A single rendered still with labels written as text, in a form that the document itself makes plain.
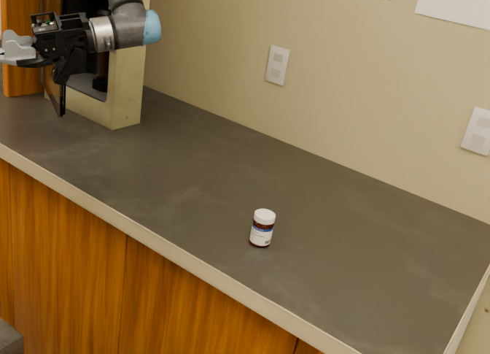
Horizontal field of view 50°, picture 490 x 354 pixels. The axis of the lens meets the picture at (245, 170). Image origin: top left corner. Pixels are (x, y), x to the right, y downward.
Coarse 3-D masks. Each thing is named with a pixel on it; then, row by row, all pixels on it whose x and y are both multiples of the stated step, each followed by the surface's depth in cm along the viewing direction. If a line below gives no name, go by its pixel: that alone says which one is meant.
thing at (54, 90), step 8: (48, 0) 143; (56, 0) 133; (64, 0) 128; (48, 8) 144; (56, 8) 134; (64, 8) 128; (48, 16) 145; (48, 72) 151; (48, 80) 152; (48, 88) 153; (56, 88) 141; (56, 96) 142; (56, 104) 143
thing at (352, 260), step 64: (0, 64) 191; (0, 128) 141; (64, 128) 148; (128, 128) 155; (192, 128) 164; (64, 192) 122; (128, 192) 121; (192, 192) 126; (256, 192) 131; (320, 192) 137; (384, 192) 144; (192, 256) 102; (256, 256) 105; (320, 256) 109; (384, 256) 113; (448, 256) 118; (320, 320) 91; (384, 320) 93; (448, 320) 96
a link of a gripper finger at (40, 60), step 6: (18, 60) 110; (24, 60) 110; (30, 60) 110; (36, 60) 110; (42, 60) 110; (48, 60) 111; (18, 66) 110; (24, 66) 110; (30, 66) 110; (36, 66) 111; (42, 66) 111
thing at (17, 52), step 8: (8, 40) 107; (8, 48) 108; (16, 48) 108; (24, 48) 109; (32, 48) 110; (0, 56) 110; (8, 56) 109; (16, 56) 110; (24, 56) 110; (32, 56) 111; (16, 64) 110
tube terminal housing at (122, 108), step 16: (144, 0) 144; (128, 48) 145; (144, 48) 150; (112, 64) 145; (128, 64) 148; (112, 80) 146; (128, 80) 150; (48, 96) 166; (80, 96) 156; (112, 96) 148; (128, 96) 152; (80, 112) 158; (96, 112) 154; (112, 112) 150; (128, 112) 155; (112, 128) 152
